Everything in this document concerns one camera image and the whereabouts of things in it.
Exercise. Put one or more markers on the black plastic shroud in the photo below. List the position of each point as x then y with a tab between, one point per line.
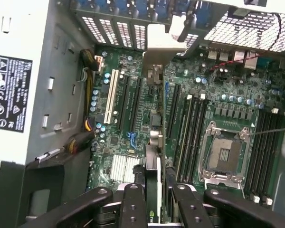
38	180

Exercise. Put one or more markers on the white expansion slot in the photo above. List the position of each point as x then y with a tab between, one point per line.
111	97

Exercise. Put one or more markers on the silver power supply unit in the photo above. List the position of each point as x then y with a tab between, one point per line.
38	83

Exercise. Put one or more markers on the silver chipset heat sink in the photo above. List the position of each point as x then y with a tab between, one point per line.
123	167

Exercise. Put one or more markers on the black expansion slot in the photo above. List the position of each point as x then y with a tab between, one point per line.
124	104
135	104

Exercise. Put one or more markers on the green motherboard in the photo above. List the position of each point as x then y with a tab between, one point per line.
192	78

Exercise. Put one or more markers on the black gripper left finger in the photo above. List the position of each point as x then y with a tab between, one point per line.
133	206

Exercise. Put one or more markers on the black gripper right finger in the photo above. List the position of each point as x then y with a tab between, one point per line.
187	206

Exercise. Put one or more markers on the CPU socket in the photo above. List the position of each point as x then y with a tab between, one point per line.
224	152

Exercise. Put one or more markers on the open black PC case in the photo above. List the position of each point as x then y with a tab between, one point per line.
61	35

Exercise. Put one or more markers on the metal socket cover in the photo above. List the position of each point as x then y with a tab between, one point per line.
224	185

